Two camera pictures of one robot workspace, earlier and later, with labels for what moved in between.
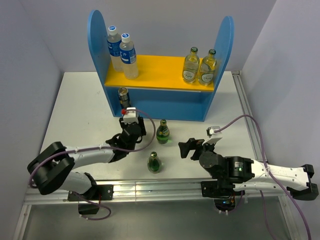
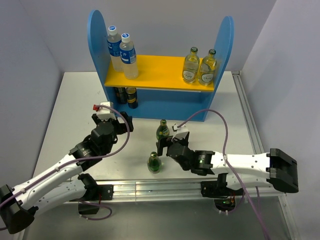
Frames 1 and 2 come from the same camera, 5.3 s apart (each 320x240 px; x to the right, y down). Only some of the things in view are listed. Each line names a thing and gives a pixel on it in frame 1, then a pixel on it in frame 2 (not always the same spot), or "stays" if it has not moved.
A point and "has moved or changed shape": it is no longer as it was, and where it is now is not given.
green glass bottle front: x=154 y=163 stays
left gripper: x=141 y=123 → x=122 y=127
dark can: x=124 y=97 has moved or changed shape
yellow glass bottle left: x=191 y=66 stays
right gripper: x=185 y=147 → x=166 y=141
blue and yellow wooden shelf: x=159 y=92 stays
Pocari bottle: x=113 y=43 stays
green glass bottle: x=162 y=132 stays
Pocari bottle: x=128 y=57 stays
